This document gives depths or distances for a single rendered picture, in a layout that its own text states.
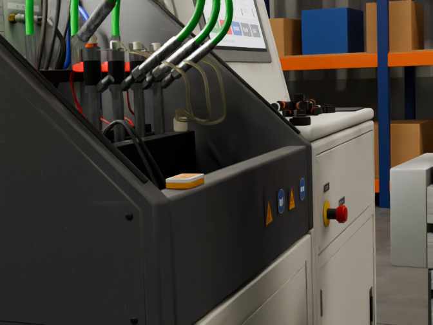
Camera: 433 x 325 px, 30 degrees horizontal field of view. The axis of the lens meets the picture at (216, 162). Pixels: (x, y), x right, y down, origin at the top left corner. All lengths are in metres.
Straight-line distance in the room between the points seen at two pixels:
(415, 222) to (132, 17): 0.96
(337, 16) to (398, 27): 0.53
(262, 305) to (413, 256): 0.51
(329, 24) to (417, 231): 6.05
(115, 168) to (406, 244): 0.32
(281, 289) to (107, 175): 0.53
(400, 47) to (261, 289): 5.39
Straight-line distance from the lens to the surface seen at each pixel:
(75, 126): 0.89
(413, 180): 0.73
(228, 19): 1.43
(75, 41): 1.16
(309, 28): 6.81
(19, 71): 0.92
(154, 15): 1.56
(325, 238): 1.62
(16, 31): 1.60
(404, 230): 0.74
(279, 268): 1.31
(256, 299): 1.19
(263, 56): 2.08
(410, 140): 6.53
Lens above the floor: 1.08
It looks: 6 degrees down
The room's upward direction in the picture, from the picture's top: 2 degrees counter-clockwise
